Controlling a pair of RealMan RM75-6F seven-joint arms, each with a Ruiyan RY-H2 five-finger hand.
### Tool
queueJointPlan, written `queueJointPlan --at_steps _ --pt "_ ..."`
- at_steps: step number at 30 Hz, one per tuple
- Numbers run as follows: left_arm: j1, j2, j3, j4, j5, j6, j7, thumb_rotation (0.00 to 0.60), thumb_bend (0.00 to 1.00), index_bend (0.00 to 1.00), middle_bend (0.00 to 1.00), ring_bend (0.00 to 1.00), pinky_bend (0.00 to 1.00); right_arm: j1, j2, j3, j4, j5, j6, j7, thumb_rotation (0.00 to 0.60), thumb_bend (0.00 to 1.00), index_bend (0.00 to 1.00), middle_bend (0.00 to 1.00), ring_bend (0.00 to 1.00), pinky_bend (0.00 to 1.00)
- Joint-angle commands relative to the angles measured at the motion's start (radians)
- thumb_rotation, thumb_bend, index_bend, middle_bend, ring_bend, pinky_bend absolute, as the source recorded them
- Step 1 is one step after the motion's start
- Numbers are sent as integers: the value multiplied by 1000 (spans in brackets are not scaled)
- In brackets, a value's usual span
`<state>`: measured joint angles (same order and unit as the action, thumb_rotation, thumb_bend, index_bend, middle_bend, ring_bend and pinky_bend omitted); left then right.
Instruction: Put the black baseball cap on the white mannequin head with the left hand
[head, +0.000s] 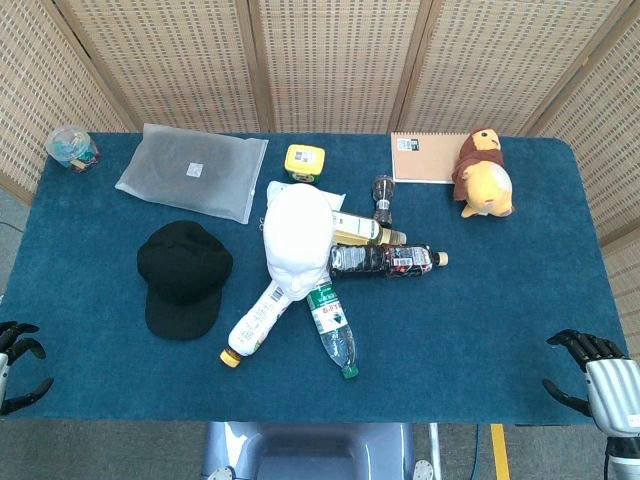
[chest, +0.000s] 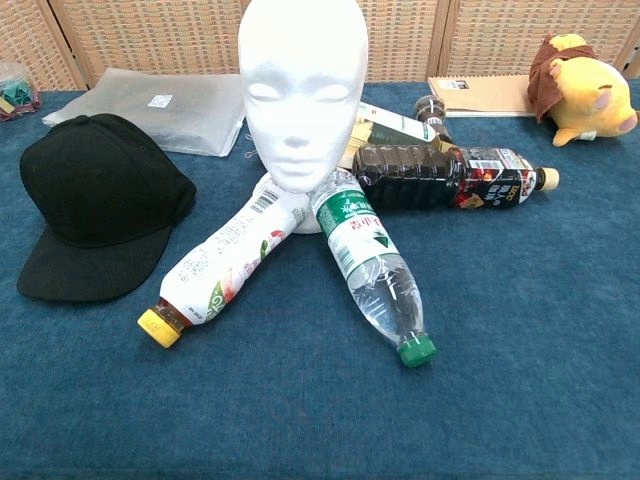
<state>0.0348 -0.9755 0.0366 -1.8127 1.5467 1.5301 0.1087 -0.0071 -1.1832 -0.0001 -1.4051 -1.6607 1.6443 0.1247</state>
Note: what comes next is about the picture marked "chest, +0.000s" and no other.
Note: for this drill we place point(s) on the black baseball cap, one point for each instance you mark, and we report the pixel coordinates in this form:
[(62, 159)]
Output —
[(100, 190)]

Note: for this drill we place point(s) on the white mannequin head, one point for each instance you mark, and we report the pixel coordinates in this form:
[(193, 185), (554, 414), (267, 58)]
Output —
[(300, 100)]

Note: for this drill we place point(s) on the clear water bottle green cap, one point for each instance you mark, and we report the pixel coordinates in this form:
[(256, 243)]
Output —
[(360, 250)]

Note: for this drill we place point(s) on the white-label tea bottle yellow cap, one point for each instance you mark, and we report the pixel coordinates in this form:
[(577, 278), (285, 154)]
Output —
[(220, 260)]

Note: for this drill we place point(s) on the dark coffee bottle beige cap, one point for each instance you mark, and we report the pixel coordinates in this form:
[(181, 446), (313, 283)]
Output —
[(410, 175)]

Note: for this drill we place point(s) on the green-label yellow drink bottle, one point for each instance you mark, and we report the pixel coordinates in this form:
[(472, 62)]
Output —
[(400, 125)]

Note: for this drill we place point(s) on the small dark pepper grinder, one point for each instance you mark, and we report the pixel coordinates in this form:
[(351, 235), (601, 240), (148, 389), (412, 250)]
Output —
[(430, 110)]

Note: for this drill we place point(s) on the translucent white zip bag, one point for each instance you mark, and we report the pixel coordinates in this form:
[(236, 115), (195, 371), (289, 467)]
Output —
[(190, 120)]

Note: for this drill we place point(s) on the blue felt table cover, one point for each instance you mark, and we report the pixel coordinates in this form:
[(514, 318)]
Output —
[(320, 425)]

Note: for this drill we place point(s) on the kraft spiral notebook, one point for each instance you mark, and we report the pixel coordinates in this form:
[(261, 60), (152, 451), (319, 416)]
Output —
[(485, 95)]

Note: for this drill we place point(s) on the yellow plush toy brown hood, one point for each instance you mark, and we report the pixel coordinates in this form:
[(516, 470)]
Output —
[(595, 100)]

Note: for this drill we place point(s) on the clear jar of coloured clips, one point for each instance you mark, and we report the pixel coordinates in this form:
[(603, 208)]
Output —
[(17, 95)]

